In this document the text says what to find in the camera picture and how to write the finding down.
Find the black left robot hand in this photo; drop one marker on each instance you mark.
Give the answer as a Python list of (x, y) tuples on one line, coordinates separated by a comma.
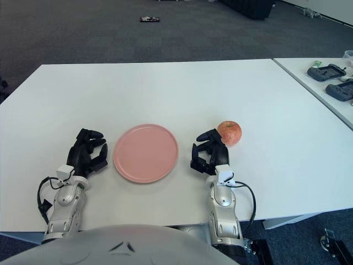
[(80, 154)]

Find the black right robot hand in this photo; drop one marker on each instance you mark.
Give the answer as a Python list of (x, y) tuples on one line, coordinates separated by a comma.
[(219, 154)]

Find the red yellow apple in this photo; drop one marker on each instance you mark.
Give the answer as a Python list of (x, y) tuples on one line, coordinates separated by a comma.
[(231, 133)]

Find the pink round plate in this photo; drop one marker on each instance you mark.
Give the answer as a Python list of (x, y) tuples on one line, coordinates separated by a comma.
[(146, 154)]

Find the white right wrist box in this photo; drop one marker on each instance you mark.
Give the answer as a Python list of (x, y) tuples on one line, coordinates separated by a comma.
[(224, 175)]

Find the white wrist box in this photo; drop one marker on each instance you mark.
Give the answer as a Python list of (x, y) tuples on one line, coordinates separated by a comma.
[(64, 171), (224, 175)]

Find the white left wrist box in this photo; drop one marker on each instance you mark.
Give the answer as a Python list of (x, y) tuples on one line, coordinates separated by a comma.
[(64, 171)]

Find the white table support beam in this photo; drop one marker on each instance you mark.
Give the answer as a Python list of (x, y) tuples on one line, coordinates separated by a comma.
[(281, 222), (19, 237)]

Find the grey robot torso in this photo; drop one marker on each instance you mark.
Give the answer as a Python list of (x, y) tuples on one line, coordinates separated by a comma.
[(110, 243)]

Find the green packet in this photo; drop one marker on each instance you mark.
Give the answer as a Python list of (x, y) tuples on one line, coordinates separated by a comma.
[(317, 64)]

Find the teal object on side table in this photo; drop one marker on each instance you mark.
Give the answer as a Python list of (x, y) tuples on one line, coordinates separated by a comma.
[(325, 73)]

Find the grey handheld controller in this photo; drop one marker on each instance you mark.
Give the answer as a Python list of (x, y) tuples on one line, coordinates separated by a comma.
[(342, 91)]

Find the black cabinet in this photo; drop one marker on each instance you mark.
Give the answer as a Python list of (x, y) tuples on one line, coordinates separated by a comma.
[(253, 8)]

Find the black wheeled stand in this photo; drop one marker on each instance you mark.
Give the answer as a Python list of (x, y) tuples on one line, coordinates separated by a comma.
[(337, 248)]

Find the dark flat floor object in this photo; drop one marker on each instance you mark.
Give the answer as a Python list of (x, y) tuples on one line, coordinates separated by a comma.
[(150, 19)]

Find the clear plastic container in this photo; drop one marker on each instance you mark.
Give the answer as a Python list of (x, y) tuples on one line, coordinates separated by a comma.
[(349, 56)]

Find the small grey quadruped robot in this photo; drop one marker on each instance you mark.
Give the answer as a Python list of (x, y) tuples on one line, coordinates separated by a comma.
[(309, 12)]

